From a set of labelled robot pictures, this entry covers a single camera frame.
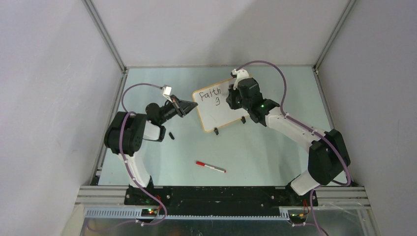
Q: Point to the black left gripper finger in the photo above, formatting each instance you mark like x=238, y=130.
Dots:
x=186, y=109
x=178, y=103

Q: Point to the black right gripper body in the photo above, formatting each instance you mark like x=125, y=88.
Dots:
x=244, y=103

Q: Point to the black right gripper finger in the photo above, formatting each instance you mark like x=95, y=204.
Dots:
x=231, y=92
x=233, y=103

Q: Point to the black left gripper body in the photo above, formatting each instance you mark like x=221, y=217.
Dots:
x=172, y=108

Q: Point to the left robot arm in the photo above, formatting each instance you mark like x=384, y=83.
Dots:
x=128, y=130

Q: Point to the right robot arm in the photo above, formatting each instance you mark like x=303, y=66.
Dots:
x=327, y=153

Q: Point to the red whiteboard marker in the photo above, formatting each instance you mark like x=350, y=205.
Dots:
x=210, y=166

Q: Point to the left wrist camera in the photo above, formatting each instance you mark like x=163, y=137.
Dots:
x=166, y=92

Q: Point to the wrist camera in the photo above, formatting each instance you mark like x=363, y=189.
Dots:
x=239, y=74
x=166, y=92

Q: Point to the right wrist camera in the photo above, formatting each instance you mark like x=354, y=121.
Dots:
x=239, y=74

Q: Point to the white whiteboard yellow frame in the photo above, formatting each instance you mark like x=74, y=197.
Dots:
x=213, y=110

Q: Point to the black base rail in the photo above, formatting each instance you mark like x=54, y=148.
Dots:
x=240, y=201

